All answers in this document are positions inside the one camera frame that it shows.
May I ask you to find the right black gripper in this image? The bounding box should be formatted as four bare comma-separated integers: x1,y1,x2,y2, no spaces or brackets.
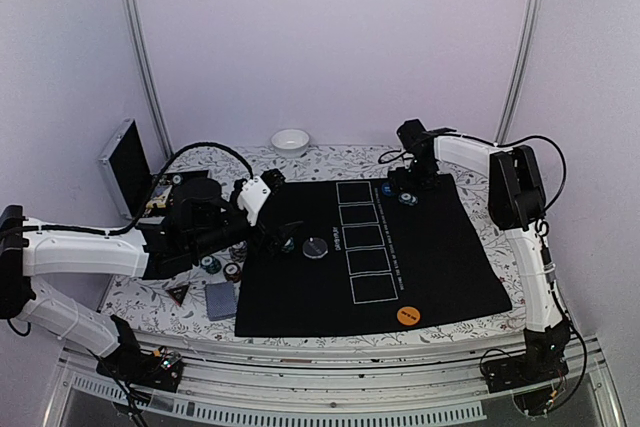
389,157,443,196

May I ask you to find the blue small blind button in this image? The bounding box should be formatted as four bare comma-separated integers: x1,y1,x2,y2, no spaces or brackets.
380,182,395,197

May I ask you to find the green poker chip stack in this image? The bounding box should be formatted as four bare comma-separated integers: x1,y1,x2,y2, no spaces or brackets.
199,256,222,275

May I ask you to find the clear dealer button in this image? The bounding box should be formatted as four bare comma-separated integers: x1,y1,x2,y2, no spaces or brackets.
302,237,329,260

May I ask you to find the orange big blind button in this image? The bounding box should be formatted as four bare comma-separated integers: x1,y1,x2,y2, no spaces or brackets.
396,306,421,326

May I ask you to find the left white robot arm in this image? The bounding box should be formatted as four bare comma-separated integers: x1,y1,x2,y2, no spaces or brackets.
1,169,298,381

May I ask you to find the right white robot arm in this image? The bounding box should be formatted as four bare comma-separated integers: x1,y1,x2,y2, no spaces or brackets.
388,119,572,383

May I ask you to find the red poker chip stack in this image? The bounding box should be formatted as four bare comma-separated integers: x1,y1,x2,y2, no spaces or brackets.
223,262,242,284

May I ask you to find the black triangular marker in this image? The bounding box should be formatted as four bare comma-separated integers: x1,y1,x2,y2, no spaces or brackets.
165,284,190,306

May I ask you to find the blue card deck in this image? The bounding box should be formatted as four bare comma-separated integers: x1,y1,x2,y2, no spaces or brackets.
204,282,237,321

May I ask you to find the silver poker chip case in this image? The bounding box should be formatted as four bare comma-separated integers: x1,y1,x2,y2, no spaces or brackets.
98,118,209,224

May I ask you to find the black poker mat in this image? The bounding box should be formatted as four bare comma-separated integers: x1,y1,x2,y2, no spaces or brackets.
235,174,512,338

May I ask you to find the white ceramic bowl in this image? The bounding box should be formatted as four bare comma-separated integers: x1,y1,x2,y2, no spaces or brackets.
271,129,311,158

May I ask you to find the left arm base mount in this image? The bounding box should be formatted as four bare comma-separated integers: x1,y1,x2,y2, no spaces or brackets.
96,347,184,393

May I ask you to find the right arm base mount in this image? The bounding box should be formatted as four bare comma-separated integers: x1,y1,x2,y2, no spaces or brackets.
478,345,586,393

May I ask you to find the right aluminium frame post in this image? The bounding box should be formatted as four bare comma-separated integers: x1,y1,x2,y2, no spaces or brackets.
494,0,542,144

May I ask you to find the aluminium frame post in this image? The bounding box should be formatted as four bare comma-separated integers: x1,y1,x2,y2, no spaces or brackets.
122,0,174,159
494,0,542,144

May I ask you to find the left aluminium frame post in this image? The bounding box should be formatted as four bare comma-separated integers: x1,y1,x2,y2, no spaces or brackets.
122,0,174,159

